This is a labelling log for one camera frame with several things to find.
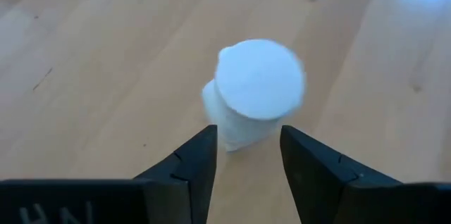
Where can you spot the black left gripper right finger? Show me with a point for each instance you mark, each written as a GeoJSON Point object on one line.
{"type": "Point", "coordinates": [311, 178]}

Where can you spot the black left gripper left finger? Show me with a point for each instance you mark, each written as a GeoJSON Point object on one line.
{"type": "Point", "coordinates": [190, 178]}

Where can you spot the large white medicine bottle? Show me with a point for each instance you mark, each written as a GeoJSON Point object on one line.
{"type": "Point", "coordinates": [260, 79]}

